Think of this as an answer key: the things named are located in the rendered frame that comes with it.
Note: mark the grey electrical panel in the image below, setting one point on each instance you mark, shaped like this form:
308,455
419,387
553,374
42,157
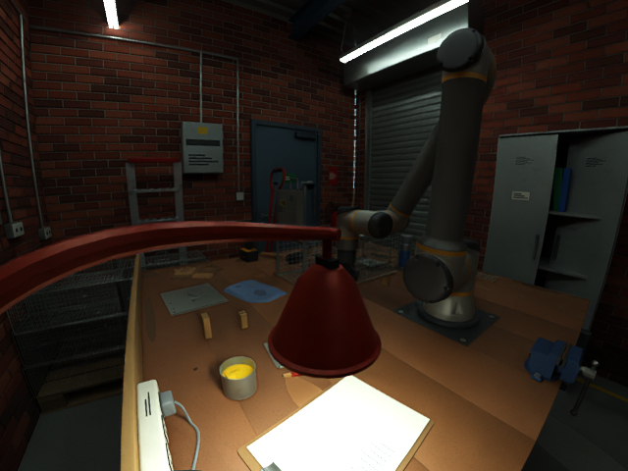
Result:
202,147

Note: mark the wooden rack block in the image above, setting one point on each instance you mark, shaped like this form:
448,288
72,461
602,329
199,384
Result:
207,326
243,320

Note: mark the grey base plate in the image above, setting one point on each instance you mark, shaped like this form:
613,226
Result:
478,326

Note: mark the blue binder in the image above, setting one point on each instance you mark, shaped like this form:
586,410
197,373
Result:
566,189

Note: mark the ceiling tube light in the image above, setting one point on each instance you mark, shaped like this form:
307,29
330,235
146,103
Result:
112,14
402,32

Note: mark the red wall alarm box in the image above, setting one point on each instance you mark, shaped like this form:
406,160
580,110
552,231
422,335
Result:
333,176

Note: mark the grey stepladder with red top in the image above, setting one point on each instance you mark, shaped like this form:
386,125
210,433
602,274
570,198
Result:
154,191

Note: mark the blue steel door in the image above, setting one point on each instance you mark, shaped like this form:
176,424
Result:
284,147

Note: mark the blue cloth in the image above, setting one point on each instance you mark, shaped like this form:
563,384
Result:
255,291

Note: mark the red desk lamp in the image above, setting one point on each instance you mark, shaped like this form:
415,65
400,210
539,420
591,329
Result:
324,319

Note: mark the grey metal plate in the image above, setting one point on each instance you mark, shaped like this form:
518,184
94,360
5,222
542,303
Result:
193,298

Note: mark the brown cardboard piece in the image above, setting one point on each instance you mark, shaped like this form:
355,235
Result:
189,273

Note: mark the green binder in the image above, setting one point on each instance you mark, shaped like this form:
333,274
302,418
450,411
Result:
557,189

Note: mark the grey tin of yellow paste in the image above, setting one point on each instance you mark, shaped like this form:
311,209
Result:
238,380

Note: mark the clipboard with white paper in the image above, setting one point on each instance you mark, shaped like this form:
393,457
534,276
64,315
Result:
338,432

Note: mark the red tipped rod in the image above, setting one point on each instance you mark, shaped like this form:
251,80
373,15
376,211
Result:
291,374

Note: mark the grey metal cabinet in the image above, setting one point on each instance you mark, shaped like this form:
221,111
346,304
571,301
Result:
527,206

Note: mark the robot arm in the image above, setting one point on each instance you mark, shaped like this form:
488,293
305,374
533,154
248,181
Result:
449,162

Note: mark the blue spray can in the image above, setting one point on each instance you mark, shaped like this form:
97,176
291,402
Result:
406,250

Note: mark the grey roller door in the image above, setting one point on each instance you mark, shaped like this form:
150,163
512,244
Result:
402,142

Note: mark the white power strip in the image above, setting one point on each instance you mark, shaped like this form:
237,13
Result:
149,427

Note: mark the wooden pallet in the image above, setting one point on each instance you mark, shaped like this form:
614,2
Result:
78,387

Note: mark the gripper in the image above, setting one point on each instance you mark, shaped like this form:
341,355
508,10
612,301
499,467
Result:
349,255

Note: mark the blue bench vise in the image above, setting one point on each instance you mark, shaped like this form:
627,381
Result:
547,360

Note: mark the grey flat card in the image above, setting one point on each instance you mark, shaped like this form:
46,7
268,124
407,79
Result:
271,353

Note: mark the black and yellow box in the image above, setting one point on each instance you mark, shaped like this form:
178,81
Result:
249,254

